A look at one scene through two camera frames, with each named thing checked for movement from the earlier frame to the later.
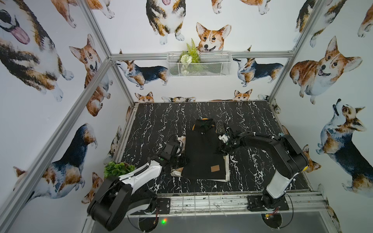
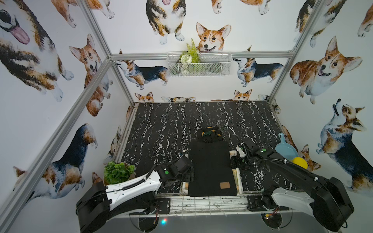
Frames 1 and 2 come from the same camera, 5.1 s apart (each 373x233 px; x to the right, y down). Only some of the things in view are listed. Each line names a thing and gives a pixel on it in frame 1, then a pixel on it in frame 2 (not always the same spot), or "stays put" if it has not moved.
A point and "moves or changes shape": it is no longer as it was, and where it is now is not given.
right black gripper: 222,149 -> 235,162
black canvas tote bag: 205,161 moves or changes shape
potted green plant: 116,169 stays put
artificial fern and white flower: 192,56 stays put
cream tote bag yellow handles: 177,172 -> 236,175
